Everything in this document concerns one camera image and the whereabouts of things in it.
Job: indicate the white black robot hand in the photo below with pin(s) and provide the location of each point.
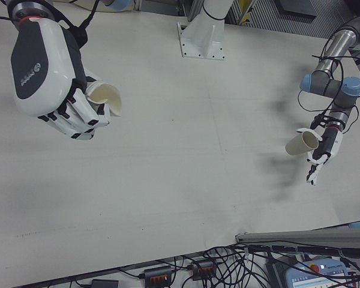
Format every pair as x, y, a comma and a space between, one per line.
331, 144
42, 69

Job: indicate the round intact paper cup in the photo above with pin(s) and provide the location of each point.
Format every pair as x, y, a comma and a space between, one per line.
297, 147

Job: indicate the crushed paper cup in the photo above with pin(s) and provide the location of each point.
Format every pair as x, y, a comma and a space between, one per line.
108, 93

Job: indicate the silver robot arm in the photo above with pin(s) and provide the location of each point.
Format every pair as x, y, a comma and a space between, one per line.
27, 9
336, 45

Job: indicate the teach pendant with red button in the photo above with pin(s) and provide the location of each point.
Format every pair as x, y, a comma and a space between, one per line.
318, 276

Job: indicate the dark grey box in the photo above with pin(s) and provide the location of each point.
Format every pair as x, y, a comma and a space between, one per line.
297, 9

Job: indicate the yellow black striped bar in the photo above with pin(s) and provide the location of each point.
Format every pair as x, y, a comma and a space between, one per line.
246, 9

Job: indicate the black orange power adapter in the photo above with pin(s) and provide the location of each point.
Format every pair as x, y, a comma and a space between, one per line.
203, 268
157, 273

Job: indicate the flat black power brick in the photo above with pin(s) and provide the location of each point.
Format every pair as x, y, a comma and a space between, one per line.
105, 283

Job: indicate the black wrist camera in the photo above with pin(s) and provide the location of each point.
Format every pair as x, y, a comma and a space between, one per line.
317, 122
78, 36

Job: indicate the aluminium profile post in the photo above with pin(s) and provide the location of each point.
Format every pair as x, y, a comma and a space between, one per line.
303, 238

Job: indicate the white robot mount bracket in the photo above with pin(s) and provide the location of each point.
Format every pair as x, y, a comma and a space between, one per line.
201, 39

